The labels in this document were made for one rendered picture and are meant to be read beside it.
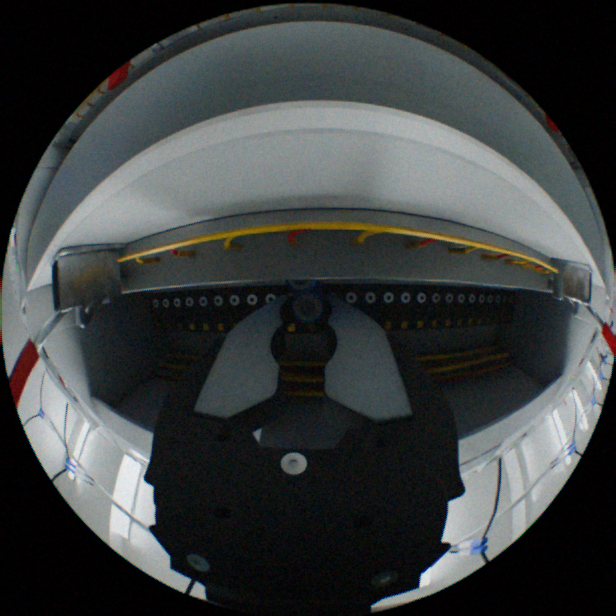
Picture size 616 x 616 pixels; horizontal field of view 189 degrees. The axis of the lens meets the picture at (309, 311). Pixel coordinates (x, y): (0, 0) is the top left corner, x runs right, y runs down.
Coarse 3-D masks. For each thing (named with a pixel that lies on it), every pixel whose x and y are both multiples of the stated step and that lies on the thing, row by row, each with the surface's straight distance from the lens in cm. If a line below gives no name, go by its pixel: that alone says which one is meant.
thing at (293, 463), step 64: (192, 448) 6; (256, 448) 6; (384, 448) 6; (192, 512) 6; (256, 512) 5; (320, 512) 5; (384, 512) 5; (192, 576) 7; (256, 576) 6; (320, 576) 5; (384, 576) 6
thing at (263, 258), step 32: (288, 224) 6; (320, 224) 6; (352, 224) 6; (128, 256) 9; (160, 256) 10; (192, 256) 9; (224, 256) 8; (256, 256) 8; (288, 256) 7; (320, 256) 7; (352, 256) 7; (384, 256) 8; (416, 256) 8; (448, 256) 9; (480, 256) 10; (512, 256) 13; (128, 288) 12; (160, 288) 10; (544, 288) 17
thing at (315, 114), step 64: (192, 64) 5; (256, 64) 4; (320, 64) 3; (384, 64) 4; (448, 64) 6; (128, 128) 5; (192, 128) 3; (256, 128) 3; (320, 128) 3; (384, 128) 3; (448, 128) 3; (512, 128) 5; (64, 192) 8; (128, 192) 5; (192, 192) 5; (256, 192) 5; (320, 192) 5; (384, 192) 6; (448, 192) 5; (512, 192) 5; (576, 192) 11; (576, 256) 13; (64, 320) 27
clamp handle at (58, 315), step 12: (60, 312) 10; (84, 312) 10; (48, 324) 10; (84, 324) 10; (36, 336) 10; (24, 348) 10; (36, 348) 10; (24, 360) 10; (36, 360) 10; (12, 372) 10; (24, 372) 10; (12, 384) 10; (24, 384) 10
